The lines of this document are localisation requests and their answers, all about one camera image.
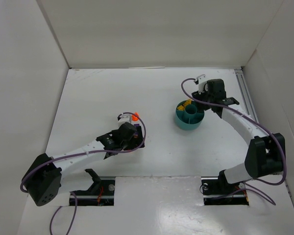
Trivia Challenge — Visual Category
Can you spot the yellow lego brick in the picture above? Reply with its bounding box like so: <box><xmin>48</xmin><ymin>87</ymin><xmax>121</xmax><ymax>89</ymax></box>
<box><xmin>183</xmin><ymin>99</ymin><xmax>192</xmax><ymax>107</ymax></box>
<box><xmin>176</xmin><ymin>105</ymin><xmax>185</xmax><ymax>111</ymax></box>

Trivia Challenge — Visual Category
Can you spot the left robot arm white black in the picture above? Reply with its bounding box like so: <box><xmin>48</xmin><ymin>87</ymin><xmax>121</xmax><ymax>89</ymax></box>
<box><xmin>20</xmin><ymin>122</ymin><xmax>146</xmax><ymax>207</ymax></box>

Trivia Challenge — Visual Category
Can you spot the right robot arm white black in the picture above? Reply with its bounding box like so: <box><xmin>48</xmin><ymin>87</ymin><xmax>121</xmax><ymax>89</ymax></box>
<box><xmin>192</xmin><ymin>77</ymin><xmax>286</xmax><ymax>188</ymax></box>

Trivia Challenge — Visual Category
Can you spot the orange cone lego piece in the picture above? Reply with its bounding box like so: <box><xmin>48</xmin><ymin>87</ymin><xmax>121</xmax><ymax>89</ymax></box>
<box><xmin>132</xmin><ymin>112</ymin><xmax>139</xmax><ymax>121</ymax></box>

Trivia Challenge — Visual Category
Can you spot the teal round divided container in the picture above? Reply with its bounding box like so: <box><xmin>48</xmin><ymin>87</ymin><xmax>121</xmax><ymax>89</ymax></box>
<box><xmin>174</xmin><ymin>100</ymin><xmax>204</xmax><ymax>131</ymax></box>

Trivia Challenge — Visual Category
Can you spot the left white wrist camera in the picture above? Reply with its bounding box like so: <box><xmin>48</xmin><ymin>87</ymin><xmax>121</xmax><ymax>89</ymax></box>
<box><xmin>117</xmin><ymin>113</ymin><xmax>132</xmax><ymax>125</ymax></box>

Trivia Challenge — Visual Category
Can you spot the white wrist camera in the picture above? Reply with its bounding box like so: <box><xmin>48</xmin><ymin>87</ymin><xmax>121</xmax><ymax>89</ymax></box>
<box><xmin>194</xmin><ymin>74</ymin><xmax>207</xmax><ymax>93</ymax></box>
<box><xmin>117</xmin><ymin>113</ymin><xmax>132</xmax><ymax>125</ymax></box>

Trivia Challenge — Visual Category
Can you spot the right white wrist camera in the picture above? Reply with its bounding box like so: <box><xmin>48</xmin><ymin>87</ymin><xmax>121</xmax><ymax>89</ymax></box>
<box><xmin>194</xmin><ymin>74</ymin><xmax>207</xmax><ymax>93</ymax></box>

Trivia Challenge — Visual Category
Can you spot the aluminium rail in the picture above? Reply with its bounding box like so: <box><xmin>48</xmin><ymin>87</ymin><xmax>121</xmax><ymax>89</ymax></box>
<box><xmin>234</xmin><ymin>69</ymin><xmax>258</xmax><ymax>121</ymax></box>

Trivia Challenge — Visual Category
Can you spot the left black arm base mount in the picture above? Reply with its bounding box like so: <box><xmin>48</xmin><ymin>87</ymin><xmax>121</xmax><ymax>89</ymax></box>
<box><xmin>74</xmin><ymin>168</ymin><xmax>116</xmax><ymax>207</ymax></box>

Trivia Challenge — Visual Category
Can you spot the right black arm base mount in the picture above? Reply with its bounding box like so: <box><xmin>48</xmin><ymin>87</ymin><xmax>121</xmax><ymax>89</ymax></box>
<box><xmin>199</xmin><ymin>173</ymin><xmax>249</xmax><ymax>206</ymax></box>

